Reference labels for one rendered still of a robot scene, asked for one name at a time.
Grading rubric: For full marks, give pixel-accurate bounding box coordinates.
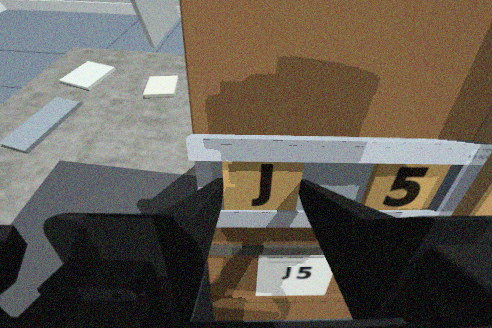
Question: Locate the white flat square tile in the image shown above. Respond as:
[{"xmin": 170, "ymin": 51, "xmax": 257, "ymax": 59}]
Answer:
[
  {"xmin": 143, "ymin": 76, "xmax": 179, "ymax": 98},
  {"xmin": 59, "ymin": 61, "xmax": 116, "ymax": 90}
]

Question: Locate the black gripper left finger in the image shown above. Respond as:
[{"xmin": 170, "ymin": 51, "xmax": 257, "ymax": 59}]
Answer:
[{"xmin": 43, "ymin": 178, "xmax": 223, "ymax": 321}]

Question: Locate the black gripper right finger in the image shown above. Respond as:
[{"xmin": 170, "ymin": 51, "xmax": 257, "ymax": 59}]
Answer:
[{"xmin": 299, "ymin": 179, "xmax": 492, "ymax": 319}]

